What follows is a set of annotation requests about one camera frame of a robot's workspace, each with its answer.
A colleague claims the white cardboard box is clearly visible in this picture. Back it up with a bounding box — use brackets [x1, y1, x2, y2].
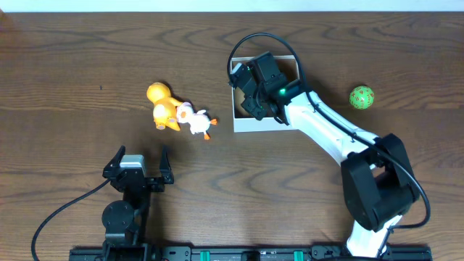
[231, 55, 300, 133]

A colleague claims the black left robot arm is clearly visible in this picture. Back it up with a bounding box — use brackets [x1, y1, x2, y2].
[101, 146, 174, 260]

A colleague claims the orange dinosaur toy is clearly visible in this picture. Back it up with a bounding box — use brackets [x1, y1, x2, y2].
[146, 82, 182, 131]

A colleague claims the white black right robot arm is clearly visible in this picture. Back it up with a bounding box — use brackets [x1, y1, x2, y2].
[227, 51, 424, 259]

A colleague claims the green number ball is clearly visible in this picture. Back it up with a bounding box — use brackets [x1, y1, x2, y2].
[349, 86, 375, 109]

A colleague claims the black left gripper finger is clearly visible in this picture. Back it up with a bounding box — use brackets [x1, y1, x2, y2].
[159, 146, 173, 178]
[102, 146, 125, 178]

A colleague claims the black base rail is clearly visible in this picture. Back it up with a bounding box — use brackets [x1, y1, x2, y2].
[68, 243, 432, 261]

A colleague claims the white pink duck toy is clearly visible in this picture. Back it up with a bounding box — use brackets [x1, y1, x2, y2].
[176, 102, 218, 140]

